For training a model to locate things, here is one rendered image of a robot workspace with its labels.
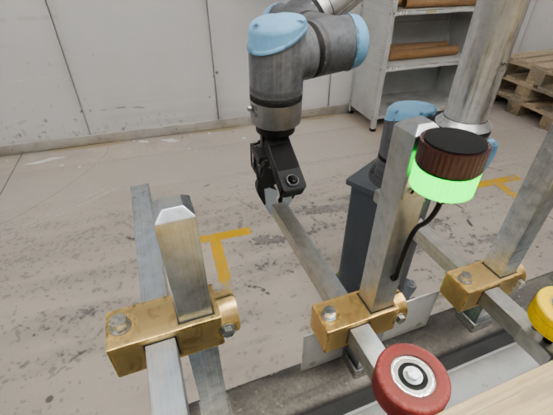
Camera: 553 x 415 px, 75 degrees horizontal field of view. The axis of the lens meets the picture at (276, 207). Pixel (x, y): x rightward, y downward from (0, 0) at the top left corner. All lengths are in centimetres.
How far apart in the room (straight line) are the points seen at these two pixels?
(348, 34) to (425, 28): 304
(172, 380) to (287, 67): 44
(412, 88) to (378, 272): 339
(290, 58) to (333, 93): 282
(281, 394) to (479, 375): 40
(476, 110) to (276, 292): 109
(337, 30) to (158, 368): 54
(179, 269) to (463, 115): 91
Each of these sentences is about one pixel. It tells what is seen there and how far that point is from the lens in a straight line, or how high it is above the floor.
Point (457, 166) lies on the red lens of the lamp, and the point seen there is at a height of 114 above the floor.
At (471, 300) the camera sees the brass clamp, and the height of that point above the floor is 82.
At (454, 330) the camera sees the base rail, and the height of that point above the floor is 70.
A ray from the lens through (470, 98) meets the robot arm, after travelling 109.
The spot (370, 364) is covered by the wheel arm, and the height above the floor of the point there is 86.
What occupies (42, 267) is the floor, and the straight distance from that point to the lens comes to 213.
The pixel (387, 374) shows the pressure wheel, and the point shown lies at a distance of 45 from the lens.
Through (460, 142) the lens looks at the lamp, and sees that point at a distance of 36.
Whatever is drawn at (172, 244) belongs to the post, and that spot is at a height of 108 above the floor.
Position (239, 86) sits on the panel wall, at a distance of 308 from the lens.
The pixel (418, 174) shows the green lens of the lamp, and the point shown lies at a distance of 36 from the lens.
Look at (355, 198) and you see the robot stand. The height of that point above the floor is 53.
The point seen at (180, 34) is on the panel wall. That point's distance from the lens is 293.
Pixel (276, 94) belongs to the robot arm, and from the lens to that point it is 59.
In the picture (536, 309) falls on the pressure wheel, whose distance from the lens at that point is 60.
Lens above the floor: 129
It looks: 37 degrees down
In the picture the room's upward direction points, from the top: straight up
